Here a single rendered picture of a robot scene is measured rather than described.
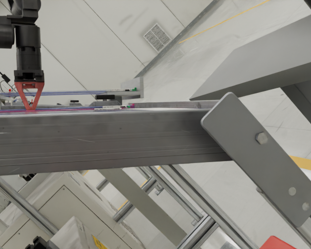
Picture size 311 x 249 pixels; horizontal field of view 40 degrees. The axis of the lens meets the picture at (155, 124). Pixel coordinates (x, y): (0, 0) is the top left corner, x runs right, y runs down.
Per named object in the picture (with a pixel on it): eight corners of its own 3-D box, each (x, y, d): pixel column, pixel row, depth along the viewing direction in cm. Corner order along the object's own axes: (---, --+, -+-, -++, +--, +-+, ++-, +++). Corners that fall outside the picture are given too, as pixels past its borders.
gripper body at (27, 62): (14, 78, 95) (12, 45, 95) (17, 80, 105) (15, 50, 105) (43, 77, 97) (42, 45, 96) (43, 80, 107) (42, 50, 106)
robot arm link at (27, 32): (42, 21, 99) (36, 25, 104) (12, 20, 96) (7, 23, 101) (43, 51, 100) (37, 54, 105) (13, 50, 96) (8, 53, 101)
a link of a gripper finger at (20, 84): (15, 113, 98) (13, 73, 97) (17, 112, 105) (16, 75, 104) (45, 112, 99) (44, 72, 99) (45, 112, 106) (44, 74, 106)
